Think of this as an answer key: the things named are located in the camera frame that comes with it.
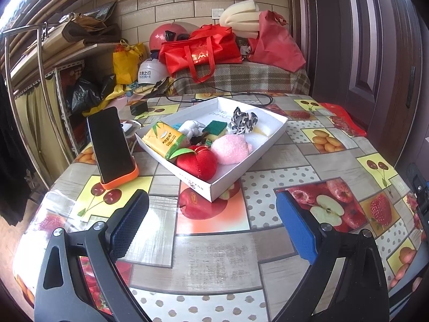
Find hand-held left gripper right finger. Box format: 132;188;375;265
271;191;391;322

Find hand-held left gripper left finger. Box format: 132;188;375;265
34;189;151;322

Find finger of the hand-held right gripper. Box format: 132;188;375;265
406;163;429;229

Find white cardboard box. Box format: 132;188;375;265
135;97;289;203

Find printed tissue pack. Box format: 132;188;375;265
142;122;188;160

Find red plush apple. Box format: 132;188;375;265
166;145;218;183

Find pink fluffy ball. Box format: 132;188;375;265
211;134;253;165

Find white plush toy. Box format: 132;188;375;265
177;120;206;138

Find zebra print cloth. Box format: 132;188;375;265
228;107;259;135

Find green scouring sponge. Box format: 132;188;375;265
202;120;228;141

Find black phone in orange case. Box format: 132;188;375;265
86;106;139;190

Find fruit print tablecloth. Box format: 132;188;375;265
13;90;424;322

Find red plastic package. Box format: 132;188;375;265
317;102;367;138

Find yellow cloth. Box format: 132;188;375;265
82;84;168;116

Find yellow curtain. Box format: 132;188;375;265
13;74;72;182

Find black plastic bag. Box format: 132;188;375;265
65;74;116;115

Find plaid covered stool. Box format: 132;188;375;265
171;61;310;96

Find white helmet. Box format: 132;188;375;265
137;58;168;85

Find yellow shopping bag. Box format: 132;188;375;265
112;39;146;85

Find brown door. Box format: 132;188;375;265
288;0;429;175

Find chrome metal rack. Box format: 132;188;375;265
2;13;76;188

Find red nonwoven bag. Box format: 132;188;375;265
248;10;306;72

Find wooden shelf board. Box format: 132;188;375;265
10;42;116;81

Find red tote bag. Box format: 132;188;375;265
158;24;242;84

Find red helmet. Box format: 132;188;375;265
149;24;190;52

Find cardboard pile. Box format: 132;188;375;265
40;1;121;49

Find cream foam strips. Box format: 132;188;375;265
219;1;265;39

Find black cable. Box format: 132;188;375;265
166;77;273;108

